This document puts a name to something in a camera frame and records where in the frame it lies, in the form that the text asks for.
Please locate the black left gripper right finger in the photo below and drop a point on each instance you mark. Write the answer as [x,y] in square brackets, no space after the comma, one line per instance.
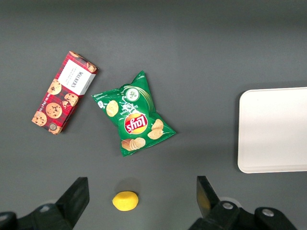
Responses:
[211,210]

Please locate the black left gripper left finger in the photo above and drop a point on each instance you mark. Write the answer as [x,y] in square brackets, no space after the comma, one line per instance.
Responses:
[72,201]

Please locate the beige plastic tray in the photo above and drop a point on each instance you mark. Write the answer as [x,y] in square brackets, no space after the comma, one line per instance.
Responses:
[273,129]

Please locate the yellow lemon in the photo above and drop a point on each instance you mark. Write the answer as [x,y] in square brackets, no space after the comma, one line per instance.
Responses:
[125,201]

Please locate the green Lay's chips bag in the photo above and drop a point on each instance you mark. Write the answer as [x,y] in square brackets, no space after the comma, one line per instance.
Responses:
[134,117]

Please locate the red Walkers cookie box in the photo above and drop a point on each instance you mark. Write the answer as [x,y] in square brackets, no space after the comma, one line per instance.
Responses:
[64,93]

